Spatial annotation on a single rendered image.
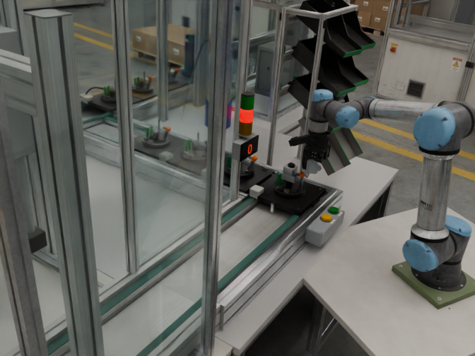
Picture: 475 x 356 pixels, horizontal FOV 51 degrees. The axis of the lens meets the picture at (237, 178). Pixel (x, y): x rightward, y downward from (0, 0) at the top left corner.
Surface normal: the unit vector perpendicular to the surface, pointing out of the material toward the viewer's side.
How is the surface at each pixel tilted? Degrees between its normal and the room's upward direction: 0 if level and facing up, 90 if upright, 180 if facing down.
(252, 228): 0
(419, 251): 98
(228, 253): 0
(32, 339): 90
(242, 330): 0
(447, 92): 90
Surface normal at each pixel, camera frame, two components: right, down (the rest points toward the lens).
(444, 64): -0.68, 0.31
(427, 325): 0.06, -0.88
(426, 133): -0.78, 0.13
